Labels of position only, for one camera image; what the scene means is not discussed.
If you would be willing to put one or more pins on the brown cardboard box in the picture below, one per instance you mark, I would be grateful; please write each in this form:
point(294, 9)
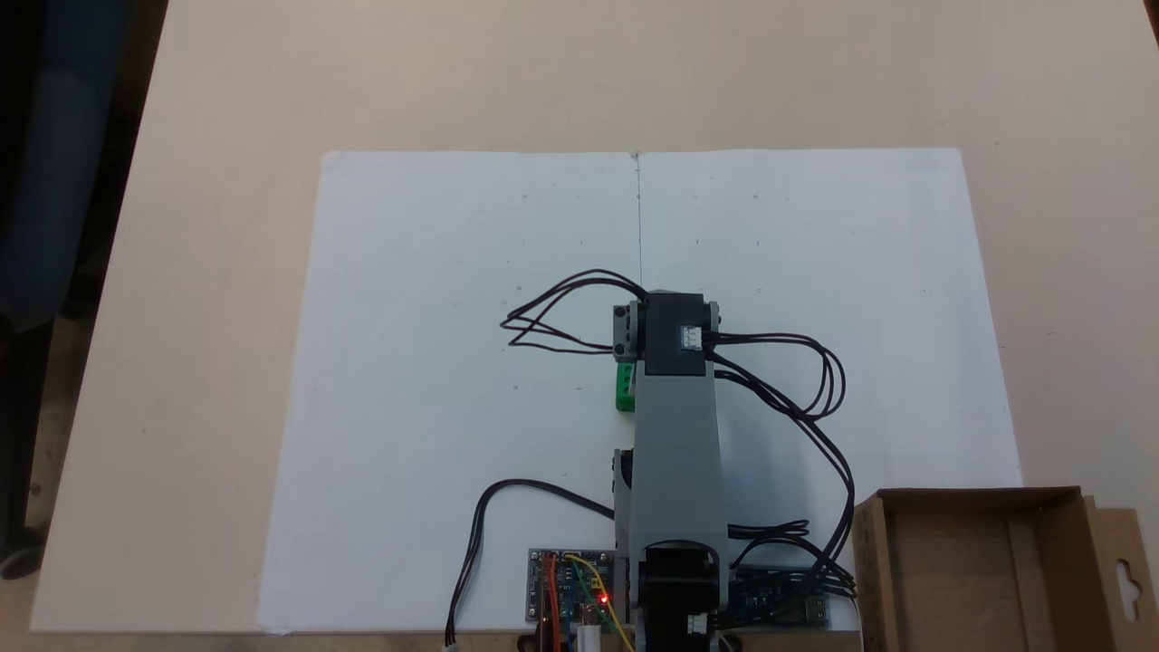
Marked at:
point(960, 580)

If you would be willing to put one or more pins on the green dice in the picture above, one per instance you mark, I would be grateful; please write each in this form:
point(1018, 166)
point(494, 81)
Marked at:
point(625, 388)

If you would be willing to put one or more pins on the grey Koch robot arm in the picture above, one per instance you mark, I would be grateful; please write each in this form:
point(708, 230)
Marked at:
point(679, 453)

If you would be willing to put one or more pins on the dark blue circuit board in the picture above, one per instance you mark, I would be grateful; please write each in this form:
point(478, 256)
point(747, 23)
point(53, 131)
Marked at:
point(779, 598)

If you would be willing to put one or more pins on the white paper sheet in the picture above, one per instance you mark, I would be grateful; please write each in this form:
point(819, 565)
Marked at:
point(435, 362)
point(860, 272)

